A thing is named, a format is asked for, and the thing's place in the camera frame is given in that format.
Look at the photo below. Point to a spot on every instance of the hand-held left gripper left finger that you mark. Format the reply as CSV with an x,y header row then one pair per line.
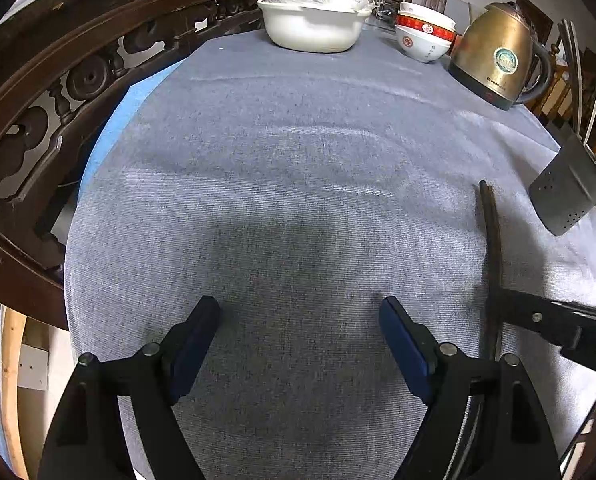
x,y
192,355

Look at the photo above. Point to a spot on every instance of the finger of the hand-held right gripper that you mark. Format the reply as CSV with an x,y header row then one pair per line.
x,y
538,312

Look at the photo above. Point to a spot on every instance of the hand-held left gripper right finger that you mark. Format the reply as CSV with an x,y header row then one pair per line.
x,y
408,355

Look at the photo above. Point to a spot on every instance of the dark wooden chopstick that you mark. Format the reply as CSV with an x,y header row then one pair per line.
x,y
488,240
496,260

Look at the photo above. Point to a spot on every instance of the metal utensil holder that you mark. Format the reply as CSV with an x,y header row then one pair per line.
x,y
565,190

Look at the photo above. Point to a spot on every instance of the long steel utensil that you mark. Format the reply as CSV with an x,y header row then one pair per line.
x,y
573,85

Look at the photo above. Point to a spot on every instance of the grey tablecloth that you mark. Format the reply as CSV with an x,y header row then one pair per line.
x,y
303,185

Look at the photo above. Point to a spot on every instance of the gold electric kettle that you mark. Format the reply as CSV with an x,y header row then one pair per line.
x,y
493,55

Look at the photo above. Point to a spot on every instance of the white bowl with red emblem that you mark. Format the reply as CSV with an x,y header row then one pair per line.
x,y
420,47

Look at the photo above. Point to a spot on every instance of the red banded white bowl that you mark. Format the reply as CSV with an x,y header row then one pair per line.
x,y
425,29

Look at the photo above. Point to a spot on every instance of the plain white bowl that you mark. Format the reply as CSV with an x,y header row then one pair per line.
x,y
428,11

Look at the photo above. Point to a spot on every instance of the brown wooden chair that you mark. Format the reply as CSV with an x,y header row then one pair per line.
x,y
435,2

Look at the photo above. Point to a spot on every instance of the dark carved wooden chair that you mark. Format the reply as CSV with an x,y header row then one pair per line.
x,y
52,60

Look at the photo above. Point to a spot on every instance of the white ceramic pot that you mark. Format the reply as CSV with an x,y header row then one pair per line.
x,y
308,27

